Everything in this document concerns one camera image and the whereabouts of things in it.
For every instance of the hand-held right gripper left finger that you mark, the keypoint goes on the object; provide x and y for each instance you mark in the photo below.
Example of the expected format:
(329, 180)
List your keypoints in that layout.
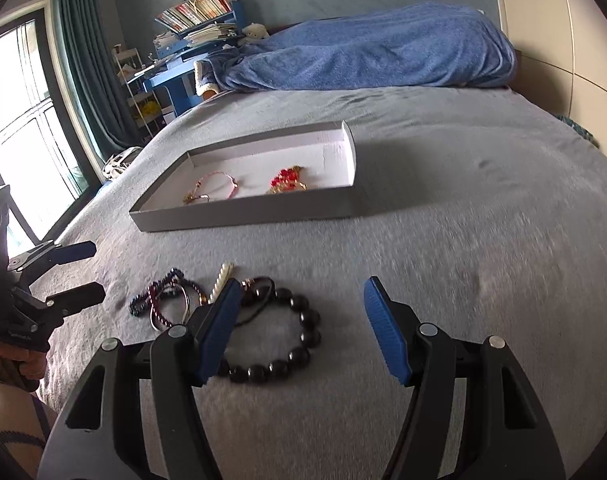
(218, 332)

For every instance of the white rack cart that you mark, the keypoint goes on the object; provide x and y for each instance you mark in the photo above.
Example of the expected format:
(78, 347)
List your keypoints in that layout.
(141, 85)

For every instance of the blue fleece blanket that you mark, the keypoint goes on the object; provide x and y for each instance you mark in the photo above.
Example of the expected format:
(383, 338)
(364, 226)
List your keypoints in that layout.
(373, 50)

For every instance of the person's leg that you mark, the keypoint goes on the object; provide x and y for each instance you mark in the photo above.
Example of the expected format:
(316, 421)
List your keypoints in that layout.
(11, 425)

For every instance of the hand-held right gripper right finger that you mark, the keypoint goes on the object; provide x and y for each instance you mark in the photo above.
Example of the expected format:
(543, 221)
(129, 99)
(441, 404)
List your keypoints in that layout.
(383, 332)

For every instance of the red bead gold ornament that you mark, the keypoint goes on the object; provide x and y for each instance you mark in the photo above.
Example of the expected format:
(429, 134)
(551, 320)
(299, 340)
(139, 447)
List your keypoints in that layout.
(285, 179)

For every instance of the window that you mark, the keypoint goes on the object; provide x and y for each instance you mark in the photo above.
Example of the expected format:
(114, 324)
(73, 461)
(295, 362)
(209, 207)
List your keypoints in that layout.
(23, 125)

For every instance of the cream wardrobe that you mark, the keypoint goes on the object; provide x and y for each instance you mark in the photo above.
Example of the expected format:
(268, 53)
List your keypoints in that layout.
(558, 25)

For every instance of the row of books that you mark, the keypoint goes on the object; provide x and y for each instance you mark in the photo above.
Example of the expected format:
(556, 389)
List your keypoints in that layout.
(196, 10)

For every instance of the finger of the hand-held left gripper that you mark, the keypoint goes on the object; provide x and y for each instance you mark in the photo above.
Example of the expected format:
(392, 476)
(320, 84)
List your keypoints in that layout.
(81, 294)
(76, 251)

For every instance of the person's left hand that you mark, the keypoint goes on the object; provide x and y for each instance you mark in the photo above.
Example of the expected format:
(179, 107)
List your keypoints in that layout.
(26, 366)

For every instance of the grey cardboard tray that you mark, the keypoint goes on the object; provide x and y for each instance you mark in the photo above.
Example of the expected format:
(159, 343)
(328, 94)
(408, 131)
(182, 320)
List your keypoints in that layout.
(243, 212)

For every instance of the stack of papers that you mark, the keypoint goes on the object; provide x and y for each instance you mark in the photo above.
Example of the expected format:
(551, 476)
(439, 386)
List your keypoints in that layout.
(203, 35)

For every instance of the blue desk with shelf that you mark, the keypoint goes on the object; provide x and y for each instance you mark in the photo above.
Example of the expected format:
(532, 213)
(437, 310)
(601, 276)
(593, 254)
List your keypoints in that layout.
(181, 87)

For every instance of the white pearl strand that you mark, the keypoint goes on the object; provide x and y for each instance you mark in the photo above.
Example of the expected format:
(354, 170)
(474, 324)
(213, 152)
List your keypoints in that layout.
(221, 279)

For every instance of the teal curtain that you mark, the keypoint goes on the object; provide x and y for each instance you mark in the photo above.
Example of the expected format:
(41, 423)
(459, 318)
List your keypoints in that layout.
(91, 70)

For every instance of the grey bed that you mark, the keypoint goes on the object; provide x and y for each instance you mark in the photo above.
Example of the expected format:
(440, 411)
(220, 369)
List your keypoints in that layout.
(458, 200)

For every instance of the white plush toy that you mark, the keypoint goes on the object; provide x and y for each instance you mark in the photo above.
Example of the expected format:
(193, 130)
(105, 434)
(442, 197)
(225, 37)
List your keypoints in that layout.
(256, 32)

